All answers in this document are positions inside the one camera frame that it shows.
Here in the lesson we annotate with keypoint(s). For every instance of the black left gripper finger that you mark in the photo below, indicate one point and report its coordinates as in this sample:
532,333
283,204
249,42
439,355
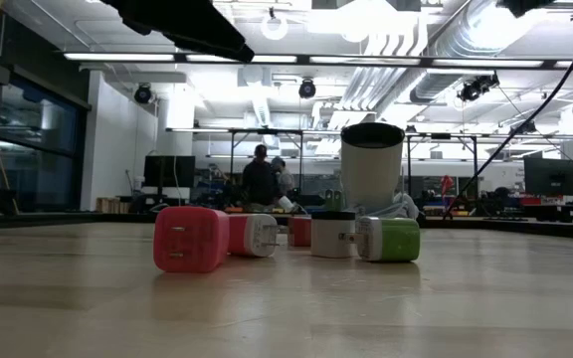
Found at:
182,25

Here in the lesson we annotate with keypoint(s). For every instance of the pink cube charger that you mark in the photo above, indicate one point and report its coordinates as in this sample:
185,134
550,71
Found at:
191,238

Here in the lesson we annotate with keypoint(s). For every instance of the pink and white charger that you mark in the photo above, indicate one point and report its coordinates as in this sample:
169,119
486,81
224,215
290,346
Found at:
247,236

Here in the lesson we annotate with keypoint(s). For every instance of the red charger block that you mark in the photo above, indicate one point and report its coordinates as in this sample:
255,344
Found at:
299,231

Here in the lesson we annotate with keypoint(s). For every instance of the black and white charger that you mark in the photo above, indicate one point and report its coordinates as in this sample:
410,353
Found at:
331,238

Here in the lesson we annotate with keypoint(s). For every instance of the green and white charger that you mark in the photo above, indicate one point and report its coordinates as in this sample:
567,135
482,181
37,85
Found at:
396,241

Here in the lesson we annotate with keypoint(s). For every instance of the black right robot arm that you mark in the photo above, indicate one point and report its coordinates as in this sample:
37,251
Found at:
525,6

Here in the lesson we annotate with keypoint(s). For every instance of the black ceiling spotlight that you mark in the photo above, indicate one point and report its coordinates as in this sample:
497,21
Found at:
143,94
307,89

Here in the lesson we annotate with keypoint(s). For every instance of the black monitor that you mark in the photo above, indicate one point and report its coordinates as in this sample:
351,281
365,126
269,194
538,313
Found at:
550,176
167,171

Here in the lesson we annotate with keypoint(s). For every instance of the person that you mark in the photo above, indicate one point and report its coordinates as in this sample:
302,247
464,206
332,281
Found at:
285,181
259,181

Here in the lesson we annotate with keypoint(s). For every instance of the black track light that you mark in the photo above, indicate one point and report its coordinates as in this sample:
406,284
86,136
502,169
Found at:
475,89

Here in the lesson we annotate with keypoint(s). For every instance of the black workstation frame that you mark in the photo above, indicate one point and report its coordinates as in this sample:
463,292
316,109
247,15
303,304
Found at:
440,135
266,131

